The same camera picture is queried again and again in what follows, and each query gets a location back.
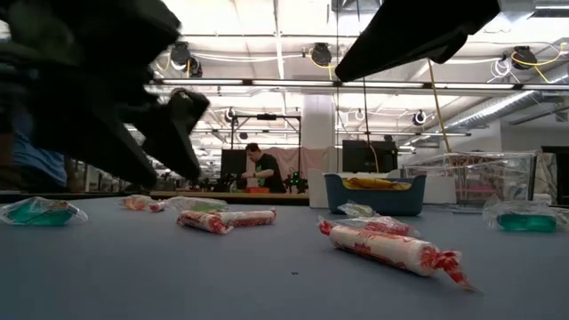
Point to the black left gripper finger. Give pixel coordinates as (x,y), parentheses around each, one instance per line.
(115,151)
(178,133)

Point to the teal candy in clear wrapper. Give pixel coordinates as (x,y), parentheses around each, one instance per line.
(40,215)
(526,222)

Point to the person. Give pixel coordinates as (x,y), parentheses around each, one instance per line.
(266,171)
(40,164)

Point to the yellow sour candy pack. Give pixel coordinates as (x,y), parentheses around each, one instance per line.
(373,183)

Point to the small teal plastic bin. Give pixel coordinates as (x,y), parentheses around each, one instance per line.
(378,202)

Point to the black device with green light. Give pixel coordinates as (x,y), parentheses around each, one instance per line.
(295,182)

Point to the black metal rig frame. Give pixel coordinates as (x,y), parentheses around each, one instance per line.
(266,117)

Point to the red white candy roll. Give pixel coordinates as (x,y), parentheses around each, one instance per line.
(202,221)
(253,218)
(391,251)
(156,206)

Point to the silver ventilation duct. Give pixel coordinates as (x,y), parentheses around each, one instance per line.
(511,104)

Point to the black background monitor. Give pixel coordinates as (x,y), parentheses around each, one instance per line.
(233,162)
(369,155)

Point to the clear plastic bin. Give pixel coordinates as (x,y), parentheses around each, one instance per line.
(489,178)

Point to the pink hanging cloth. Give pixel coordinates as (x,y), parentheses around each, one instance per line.
(298,160)

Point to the black cabinet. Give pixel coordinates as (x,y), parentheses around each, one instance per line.
(558,178)

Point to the long ceiling light bar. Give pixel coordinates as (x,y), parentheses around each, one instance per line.
(289,82)

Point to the red candy in clear wrapper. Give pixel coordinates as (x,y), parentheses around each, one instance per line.
(135,203)
(391,226)

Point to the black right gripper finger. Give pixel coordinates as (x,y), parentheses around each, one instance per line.
(409,31)

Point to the green candy in clear wrapper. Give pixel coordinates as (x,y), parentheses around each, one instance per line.
(355,210)
(200,205)

